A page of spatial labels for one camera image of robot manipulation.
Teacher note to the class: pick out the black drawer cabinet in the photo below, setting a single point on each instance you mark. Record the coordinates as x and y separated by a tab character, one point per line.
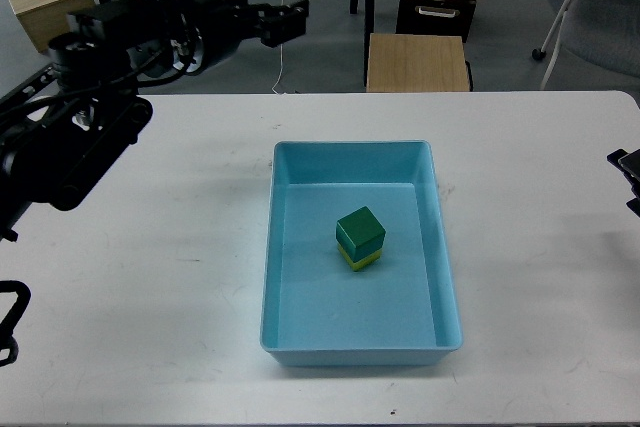
436	17

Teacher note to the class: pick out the light blue plastic tray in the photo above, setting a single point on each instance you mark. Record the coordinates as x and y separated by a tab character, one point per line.
317	311

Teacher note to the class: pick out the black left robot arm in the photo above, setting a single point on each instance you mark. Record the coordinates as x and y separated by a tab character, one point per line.
66	125

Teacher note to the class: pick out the green wooden cube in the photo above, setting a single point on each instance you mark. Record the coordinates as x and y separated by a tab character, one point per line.
360	234

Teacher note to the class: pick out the yellow wooden cube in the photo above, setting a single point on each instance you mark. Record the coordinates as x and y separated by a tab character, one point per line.
362	263

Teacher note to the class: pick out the grey office chair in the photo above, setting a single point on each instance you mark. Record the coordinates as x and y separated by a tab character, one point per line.
604	33

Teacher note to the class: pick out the wooden stool behind table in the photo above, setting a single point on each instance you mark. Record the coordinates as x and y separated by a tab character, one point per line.
405	63

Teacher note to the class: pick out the light wooden box on floor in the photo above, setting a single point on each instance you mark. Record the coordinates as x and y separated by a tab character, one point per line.
42	20

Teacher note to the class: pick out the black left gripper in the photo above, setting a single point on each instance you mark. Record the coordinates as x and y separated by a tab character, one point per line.
155	37

